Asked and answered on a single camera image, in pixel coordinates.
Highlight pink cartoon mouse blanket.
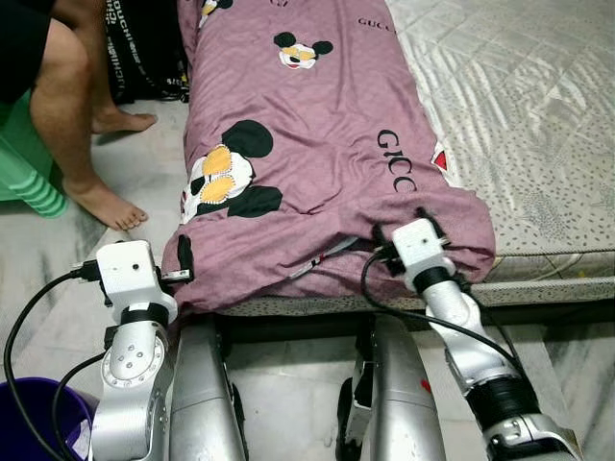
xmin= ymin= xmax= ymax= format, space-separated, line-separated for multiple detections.
xmin=161 ymin=0 xmax=497 ymax=316

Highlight silver robot left leg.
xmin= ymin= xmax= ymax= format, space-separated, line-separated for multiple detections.
xmin=168 ymin=315 xmax=249 ymax=461

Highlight silver robot leg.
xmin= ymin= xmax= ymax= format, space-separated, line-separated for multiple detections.
xmin=168 ymin=315 xmax=249 ymax=461
xmin=336 ymin=315 xmax=448 ymax=461

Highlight silver robot right leg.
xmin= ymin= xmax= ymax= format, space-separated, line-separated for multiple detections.
xmin=336 ymin=315 xmax=448 ymax=461

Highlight white quilted mattress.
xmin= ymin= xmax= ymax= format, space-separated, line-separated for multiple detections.
xmin=216 ymin=0 xmax=615 ymax=318

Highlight green plastic stool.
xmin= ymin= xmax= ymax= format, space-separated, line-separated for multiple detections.
xmin=0 ymin=91 xmax=68 ymax=217

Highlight purple plastic bucket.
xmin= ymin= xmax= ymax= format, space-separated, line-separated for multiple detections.
xmin=0 ymin=377 xmax=97 ymax=461

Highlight person's bare leg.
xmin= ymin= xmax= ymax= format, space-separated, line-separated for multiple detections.
xmin=29 ymin=17 xmax=150 ymax=231
xmin=53 ymin=0 xmax=158 ymax=133

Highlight black bag white lettering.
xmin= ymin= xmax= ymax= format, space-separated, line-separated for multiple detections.
xmin=104 ymin=0 xmax=191 ymax=105

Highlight person's black shorts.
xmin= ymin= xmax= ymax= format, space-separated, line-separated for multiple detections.
xmin=0 ymin=0 xmax=54 ymax=102

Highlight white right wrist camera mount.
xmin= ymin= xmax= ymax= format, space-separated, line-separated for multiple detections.
xmin=392 ymin=219 xmax=453 ymax=292

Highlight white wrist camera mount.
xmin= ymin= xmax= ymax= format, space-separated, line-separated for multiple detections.
xmin=392 ymin=219 xmax=453 ymax=292
xmin=96 ymin=240 xmax=179 ymax=323

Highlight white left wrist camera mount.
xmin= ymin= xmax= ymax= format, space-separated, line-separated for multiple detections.
xmin=96 ymin=240 xmax=179 ymax=323

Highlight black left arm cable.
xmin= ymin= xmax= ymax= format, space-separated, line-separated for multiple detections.
xmin=53 ymin=353 xmax=111 ymax=461
xmin=3 ymin=264 xmax=102 ymax=461

